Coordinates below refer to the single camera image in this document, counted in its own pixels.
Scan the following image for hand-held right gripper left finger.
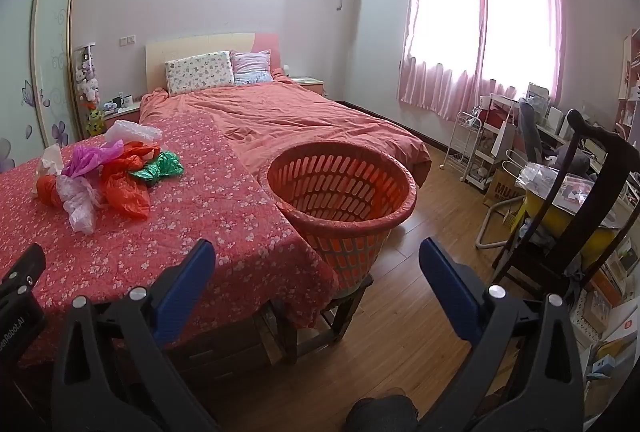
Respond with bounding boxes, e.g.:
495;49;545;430
50;238;221;432

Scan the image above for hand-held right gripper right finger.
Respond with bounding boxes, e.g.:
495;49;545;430
417;237;586;432

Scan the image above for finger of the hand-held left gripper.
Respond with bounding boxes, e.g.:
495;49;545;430
0;243;47;299

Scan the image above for small red plastic bag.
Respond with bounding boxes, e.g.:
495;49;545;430
34;174;63;202

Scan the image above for pale pink plastic bag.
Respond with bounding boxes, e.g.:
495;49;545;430
56;174;103;234

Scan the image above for white plastic bag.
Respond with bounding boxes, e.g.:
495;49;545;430
39;144;65;175

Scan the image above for orange plastic laundry basket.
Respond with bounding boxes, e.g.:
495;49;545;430
258;142;417;285

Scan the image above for purple plastic bag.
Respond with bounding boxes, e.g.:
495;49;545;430
61;141;126;178

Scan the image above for green plastic bag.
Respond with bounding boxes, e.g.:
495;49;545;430
129;151;185;187

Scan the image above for clear bubble plastic bag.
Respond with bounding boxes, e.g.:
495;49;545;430
105;119;162;145

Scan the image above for dark wooden table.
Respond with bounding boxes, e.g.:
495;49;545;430
165;307;273;388

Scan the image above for table with red floral cloth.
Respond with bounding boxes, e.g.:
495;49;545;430
0;112;341;365

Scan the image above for dark wooden stool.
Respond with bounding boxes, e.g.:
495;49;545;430
270;274;375;363

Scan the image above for brown cardboard box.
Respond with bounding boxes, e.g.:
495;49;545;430
482;162;526;213

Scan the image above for yellow plastic tub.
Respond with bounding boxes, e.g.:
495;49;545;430
517;189;631;258

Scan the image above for person's dark trouser leg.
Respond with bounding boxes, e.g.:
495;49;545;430
345;387;418;432

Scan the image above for white rolling cart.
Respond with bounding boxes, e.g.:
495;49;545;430
462;93;521;193

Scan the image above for clear plastic packets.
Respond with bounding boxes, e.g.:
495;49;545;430
515;162;596;208

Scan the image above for white paper bag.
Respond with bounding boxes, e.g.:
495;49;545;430
490;117;518;160

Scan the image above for green yellow plush toy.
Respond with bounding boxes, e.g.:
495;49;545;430
86;107;107;136

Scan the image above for pile of boxes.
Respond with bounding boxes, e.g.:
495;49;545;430
570;232;640;413

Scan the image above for grey office chair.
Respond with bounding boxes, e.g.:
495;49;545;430
517;98;591;173

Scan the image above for pink nightstand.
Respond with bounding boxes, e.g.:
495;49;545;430
290;77;327;99
100;102;142;133

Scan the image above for dark wooden chair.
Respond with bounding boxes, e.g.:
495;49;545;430
492;109;640;313

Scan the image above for hanging plush toys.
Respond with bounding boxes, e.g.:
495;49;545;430
74;44;103;110

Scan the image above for bed with orange duvet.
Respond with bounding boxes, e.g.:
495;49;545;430
137;32;432;193

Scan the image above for flower print sliding wardrobe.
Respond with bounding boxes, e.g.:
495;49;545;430
0;0;83;173

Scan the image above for pink curtain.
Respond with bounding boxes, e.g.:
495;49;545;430
397;0;488;120
477;0;563;118

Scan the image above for white floral pillow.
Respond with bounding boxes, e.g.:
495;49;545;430
165;51;236;95

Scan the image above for pink striped pillow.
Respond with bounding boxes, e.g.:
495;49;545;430
231;50;275;86

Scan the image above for pink white bookshelf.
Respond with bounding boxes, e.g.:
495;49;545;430
617;29;640;148

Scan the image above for white tube frame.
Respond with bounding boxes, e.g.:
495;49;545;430
475;149;531;250

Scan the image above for white wire rack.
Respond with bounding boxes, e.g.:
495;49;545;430
446;111;483;173

